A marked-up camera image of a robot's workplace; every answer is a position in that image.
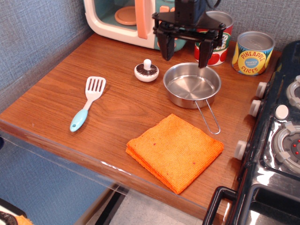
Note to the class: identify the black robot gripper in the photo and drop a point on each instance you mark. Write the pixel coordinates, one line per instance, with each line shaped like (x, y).
(189, 20)

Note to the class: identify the stainless steel pot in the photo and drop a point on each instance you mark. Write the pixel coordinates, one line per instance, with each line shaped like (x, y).
(191, 87)

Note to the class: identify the tomato sauce can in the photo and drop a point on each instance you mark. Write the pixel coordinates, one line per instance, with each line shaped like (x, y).
(220, 53)

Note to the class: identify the white toy mushroom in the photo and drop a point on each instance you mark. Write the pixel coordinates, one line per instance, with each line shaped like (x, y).
(146, 71)

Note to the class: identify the teal toy microwave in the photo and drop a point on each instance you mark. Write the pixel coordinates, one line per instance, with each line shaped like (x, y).
(100, 17)

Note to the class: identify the pineapple slices can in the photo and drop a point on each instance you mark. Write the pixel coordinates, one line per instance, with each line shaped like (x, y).
(252, 53)

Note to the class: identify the orange plate in microwave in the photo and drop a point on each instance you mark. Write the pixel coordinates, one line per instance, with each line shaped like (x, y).
(126, 16)

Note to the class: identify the white stove knob rear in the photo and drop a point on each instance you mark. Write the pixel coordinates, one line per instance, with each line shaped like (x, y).
(261, 89)

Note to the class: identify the white stove knob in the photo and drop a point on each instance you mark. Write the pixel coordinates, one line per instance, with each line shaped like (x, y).
(254, 108)
(261, 89)
(240, 149)

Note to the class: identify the white stove knob middle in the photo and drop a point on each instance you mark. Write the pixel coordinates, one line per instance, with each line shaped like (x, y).
(254, 108)

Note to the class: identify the orange folded cloth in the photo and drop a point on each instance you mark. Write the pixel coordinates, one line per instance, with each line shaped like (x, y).
(175, 152)

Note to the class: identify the white stove knob front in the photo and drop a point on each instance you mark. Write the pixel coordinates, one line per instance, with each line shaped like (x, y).
(240, 149)

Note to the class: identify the white round stove button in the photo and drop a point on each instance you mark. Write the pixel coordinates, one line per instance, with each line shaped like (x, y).
(281, 112)

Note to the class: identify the grey stove burner rear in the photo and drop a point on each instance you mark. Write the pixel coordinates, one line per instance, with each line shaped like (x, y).
(290, 92)

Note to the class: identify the grey stove burner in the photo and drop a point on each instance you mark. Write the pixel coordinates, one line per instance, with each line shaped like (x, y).
(286, 145)
(290, 92)

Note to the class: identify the grey stove burner front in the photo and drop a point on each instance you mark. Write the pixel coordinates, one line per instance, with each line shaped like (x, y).
(286, 145)

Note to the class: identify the black toy stove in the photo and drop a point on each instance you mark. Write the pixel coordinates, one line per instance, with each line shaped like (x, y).
(268, 192)

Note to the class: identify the white spatula blue handle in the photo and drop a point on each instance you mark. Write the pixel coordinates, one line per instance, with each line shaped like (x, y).
(94, 89)

